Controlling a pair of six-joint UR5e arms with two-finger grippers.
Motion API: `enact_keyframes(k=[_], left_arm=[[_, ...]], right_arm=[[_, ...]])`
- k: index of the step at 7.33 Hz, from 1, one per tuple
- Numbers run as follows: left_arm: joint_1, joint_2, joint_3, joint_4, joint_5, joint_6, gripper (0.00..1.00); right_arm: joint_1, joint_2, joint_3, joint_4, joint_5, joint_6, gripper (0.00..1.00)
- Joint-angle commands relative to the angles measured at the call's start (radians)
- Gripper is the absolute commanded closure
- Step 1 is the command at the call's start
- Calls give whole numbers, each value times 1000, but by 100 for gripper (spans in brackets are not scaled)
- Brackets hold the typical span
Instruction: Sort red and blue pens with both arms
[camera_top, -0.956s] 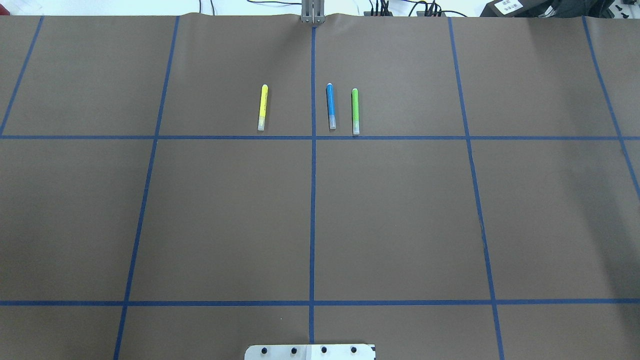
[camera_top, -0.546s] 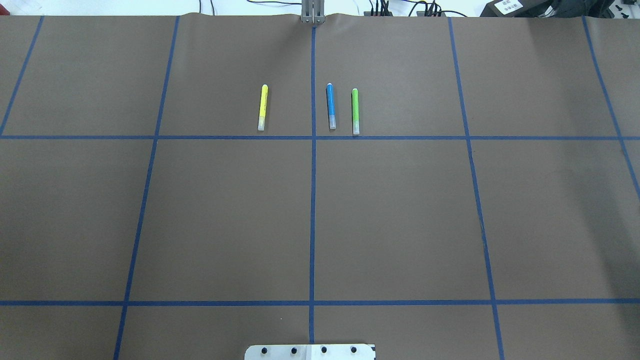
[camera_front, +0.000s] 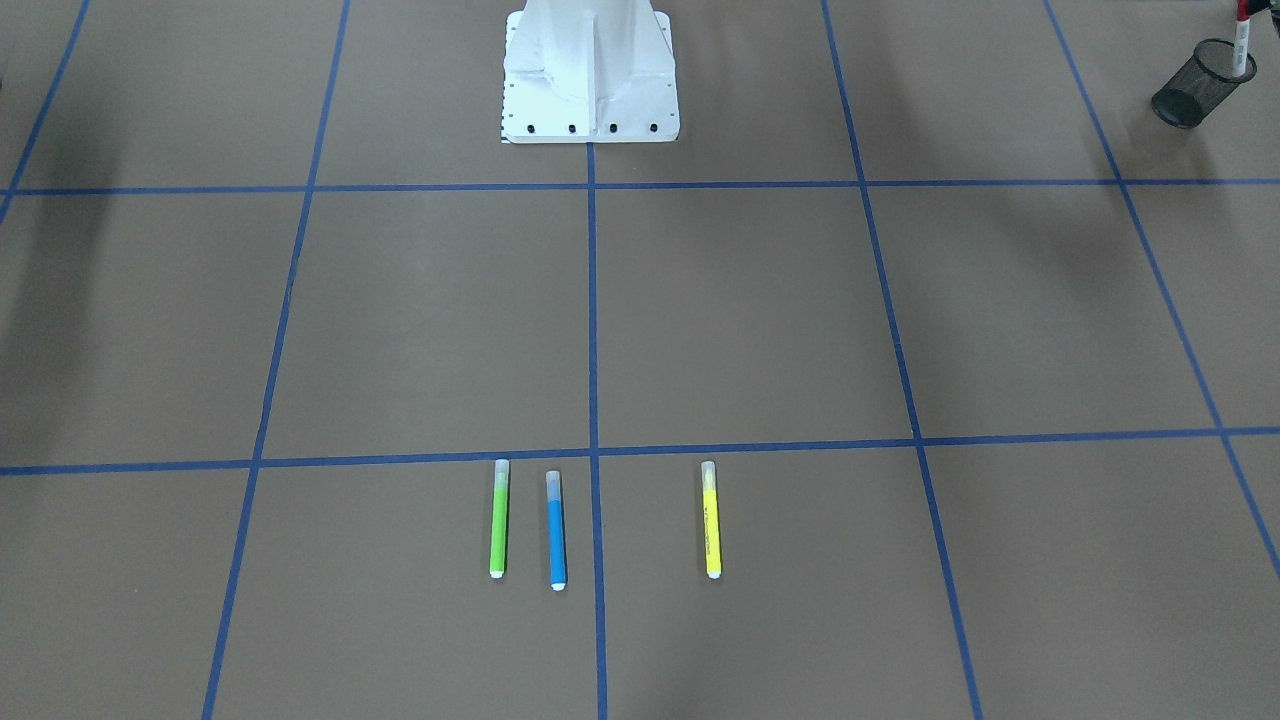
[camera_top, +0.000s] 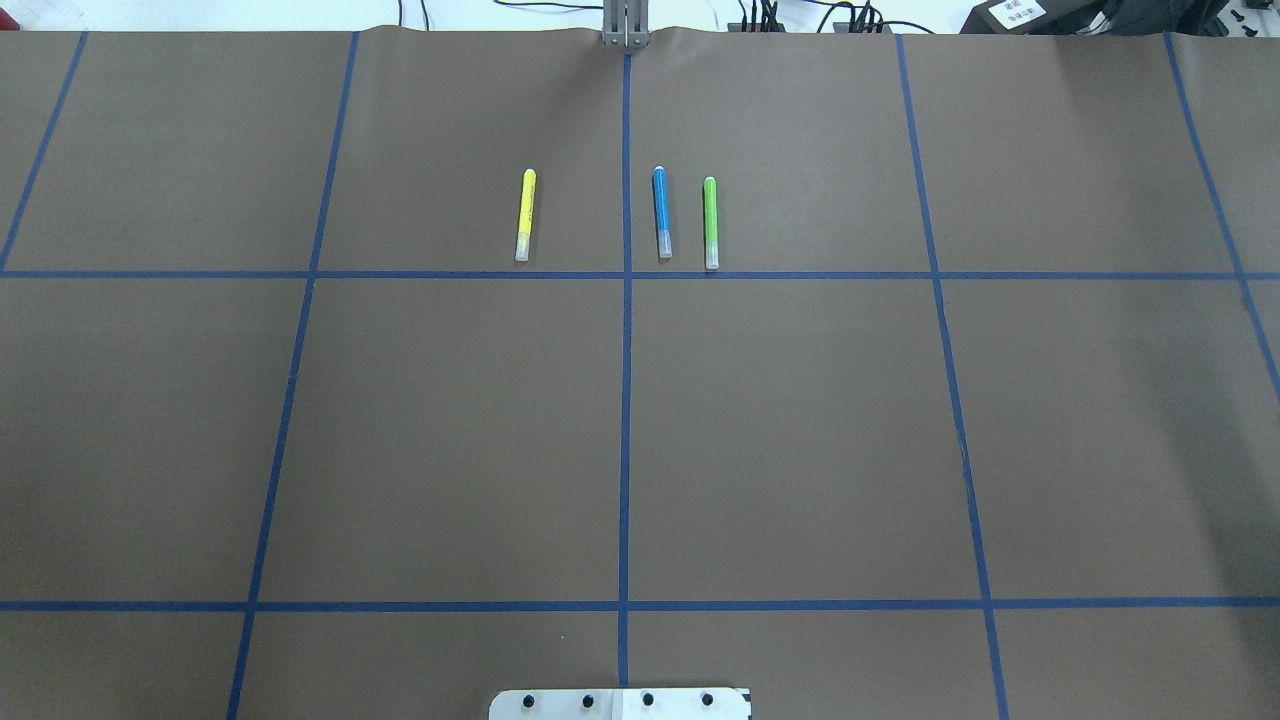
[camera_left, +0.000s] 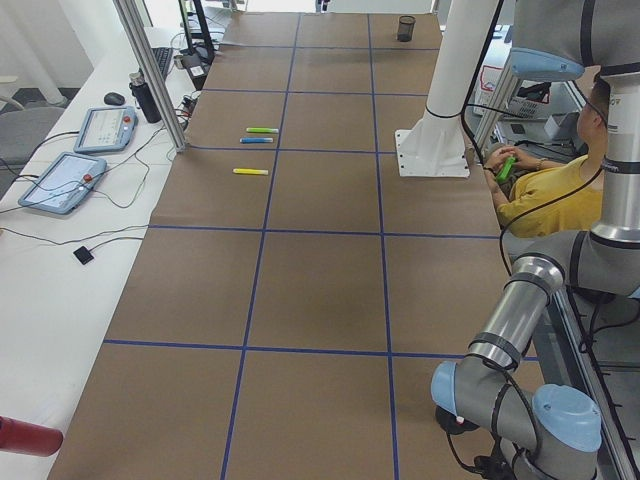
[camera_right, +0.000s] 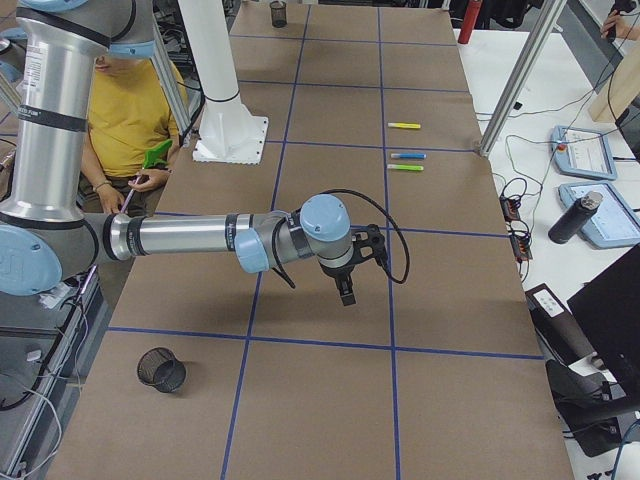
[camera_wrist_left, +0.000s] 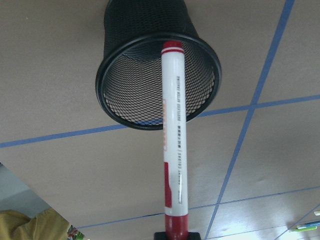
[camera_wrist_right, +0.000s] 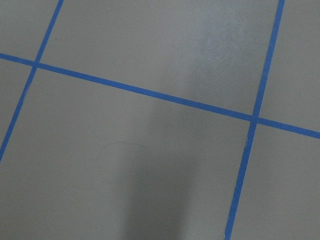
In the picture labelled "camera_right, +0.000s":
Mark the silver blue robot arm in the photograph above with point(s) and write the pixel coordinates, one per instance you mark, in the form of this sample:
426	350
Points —
46	238

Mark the green highlighter pen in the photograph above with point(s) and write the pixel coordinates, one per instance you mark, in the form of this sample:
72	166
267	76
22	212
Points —
405	167

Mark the yellow highlighter pen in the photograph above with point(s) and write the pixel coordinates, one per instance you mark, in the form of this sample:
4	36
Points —
404	125

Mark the orange circuit board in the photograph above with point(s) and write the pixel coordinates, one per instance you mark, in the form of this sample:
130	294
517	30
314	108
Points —
519	233

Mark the far black mesh cup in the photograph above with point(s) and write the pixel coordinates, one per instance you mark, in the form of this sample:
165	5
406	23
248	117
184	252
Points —
278	12

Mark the black monitor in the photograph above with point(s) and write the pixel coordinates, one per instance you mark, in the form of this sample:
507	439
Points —
607	311

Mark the red bottle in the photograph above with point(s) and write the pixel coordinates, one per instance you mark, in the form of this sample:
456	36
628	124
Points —
469	21

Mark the blue teach pendant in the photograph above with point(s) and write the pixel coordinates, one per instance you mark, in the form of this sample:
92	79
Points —
614	224
582	153

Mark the black mesh pen cup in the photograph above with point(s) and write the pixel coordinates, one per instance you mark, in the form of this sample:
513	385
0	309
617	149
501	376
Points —
160	369

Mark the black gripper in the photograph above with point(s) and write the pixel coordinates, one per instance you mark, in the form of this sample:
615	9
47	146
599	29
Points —
335	274

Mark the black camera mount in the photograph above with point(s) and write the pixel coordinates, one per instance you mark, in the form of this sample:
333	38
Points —
369	244

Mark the black water bottle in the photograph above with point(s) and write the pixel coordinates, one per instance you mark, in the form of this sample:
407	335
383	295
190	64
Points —
575	217

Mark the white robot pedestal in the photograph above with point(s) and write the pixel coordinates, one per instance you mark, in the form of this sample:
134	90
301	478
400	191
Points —
228	132

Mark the aluminium frame post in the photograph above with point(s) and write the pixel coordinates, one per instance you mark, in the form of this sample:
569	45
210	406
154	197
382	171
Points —
530	52

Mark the blue highlighter pen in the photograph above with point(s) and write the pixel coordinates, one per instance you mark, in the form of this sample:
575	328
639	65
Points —
408	156

